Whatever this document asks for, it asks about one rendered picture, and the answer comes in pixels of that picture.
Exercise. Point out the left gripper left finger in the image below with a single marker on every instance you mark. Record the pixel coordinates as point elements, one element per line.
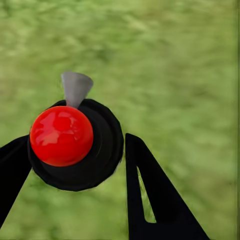
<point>14,170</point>

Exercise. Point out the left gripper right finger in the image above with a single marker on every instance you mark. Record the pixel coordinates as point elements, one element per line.
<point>174,220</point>

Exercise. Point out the pesticide atomizer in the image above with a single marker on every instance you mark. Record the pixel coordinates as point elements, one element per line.
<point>77,143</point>

